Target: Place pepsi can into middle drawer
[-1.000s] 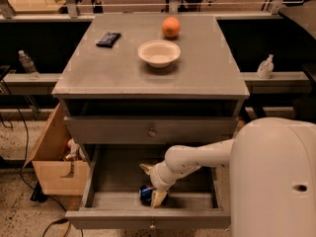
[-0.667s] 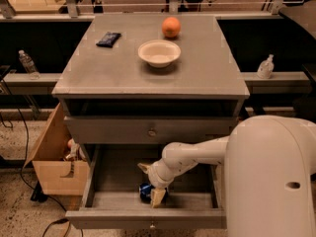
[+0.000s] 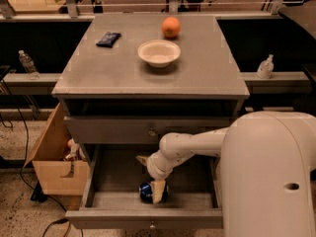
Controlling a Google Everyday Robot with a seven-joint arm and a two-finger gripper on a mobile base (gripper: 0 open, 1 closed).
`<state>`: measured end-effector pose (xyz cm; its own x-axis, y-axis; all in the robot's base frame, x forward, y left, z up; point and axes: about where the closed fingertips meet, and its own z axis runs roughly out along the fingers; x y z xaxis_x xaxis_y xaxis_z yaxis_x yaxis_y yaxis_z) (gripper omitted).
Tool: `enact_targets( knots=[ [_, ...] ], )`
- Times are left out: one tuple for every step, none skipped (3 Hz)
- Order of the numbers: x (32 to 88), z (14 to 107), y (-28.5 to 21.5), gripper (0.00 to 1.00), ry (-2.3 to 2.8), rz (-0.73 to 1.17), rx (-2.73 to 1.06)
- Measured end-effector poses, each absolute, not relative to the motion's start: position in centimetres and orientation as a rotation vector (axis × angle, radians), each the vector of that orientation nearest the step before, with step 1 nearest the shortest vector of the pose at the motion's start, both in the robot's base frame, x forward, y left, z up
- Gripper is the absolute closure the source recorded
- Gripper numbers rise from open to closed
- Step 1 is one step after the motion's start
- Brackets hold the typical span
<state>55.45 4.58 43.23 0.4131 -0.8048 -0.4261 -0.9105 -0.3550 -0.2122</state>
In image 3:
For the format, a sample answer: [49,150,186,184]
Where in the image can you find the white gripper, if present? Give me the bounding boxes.
[136,151,173,204]

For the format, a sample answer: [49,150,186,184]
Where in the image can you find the blue pepsi can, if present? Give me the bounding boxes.
[138,181,170,203]

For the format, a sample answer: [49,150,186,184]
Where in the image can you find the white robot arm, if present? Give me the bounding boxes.
[137,111,316,237]

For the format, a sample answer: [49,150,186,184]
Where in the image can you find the open grey middle drawer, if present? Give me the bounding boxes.
[66,147,223,230]

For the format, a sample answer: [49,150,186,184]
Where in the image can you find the closed grey top drawer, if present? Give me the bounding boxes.
[64,117,230,144]

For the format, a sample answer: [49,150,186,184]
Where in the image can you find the grey wooden drawer cabinet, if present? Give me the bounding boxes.
[52,13,249,155]

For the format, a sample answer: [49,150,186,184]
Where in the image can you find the open cardboard box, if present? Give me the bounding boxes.
[26,104,90,196]

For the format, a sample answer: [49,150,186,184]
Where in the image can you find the white paper bowl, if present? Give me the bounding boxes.
[138,39,181,68]

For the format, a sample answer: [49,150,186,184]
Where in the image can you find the dark blue snack bag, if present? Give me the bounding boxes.
[96,32,121,48]

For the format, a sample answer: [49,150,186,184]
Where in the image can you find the orange fruit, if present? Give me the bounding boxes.
[161,17,181,38]

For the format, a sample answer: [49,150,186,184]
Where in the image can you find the clear sanitizer pump bottle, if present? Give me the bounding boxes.
[257,54,274,79]

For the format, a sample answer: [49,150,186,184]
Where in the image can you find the clear plastic water bottle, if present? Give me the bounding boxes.
[19,50,40,80]

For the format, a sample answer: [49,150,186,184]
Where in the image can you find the black power cable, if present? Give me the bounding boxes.
[0,77,83,237]

